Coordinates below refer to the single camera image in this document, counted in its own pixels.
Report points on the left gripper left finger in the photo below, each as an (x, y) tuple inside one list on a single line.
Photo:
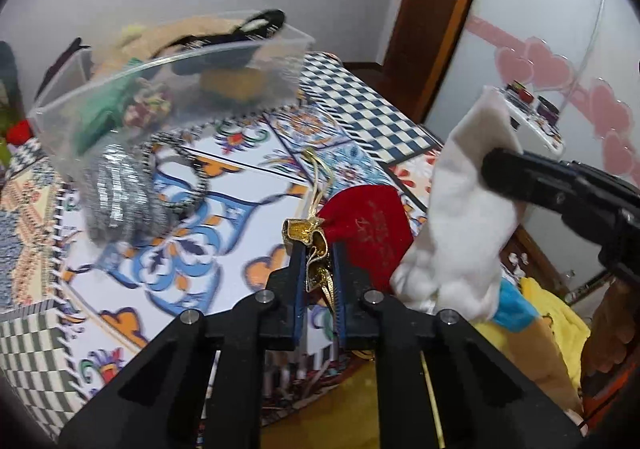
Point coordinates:
[(268, 320)]

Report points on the dark purple garment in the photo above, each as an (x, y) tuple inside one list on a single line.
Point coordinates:
[(60, 63)]

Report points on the black white headband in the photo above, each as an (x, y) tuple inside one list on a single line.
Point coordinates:
[(232, 49)]

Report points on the white cloth drawstring bag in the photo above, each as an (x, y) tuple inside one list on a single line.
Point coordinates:
[(454, 261)]

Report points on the floral patterned cloth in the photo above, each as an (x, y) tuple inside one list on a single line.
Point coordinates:
[(150, 104)]

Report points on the right hand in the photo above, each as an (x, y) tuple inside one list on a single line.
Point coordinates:
[(614, 326)]

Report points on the yellow green sponge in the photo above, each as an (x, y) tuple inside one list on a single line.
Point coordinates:
[(242, 84)]

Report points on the grey knitted cloth in bag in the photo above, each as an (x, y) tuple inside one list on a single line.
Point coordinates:
[(118, 197)]

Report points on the beige fleece blanket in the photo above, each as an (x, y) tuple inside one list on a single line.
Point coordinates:
[(142, 42)]

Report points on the brown wooden door frame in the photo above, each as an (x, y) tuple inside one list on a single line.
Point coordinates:
[(420, 49)]

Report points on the patterned patchwork table cover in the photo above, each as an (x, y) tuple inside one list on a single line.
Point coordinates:
[(74, 313)]

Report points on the red velvet pouch gold trim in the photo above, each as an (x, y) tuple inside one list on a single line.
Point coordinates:
[(369, 220)]

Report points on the green knitted cloth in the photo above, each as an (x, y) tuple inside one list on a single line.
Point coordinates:
[(103, 113)]

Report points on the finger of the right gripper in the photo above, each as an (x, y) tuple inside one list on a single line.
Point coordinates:
[(532, 179)]

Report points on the clear plastic storage box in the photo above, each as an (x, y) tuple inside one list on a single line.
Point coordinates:
[(173, 76)]

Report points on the white suitcase with stickers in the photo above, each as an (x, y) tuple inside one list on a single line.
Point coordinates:
[(534, 132)]

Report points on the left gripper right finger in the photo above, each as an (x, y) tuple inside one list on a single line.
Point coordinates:
[(369, 320)]

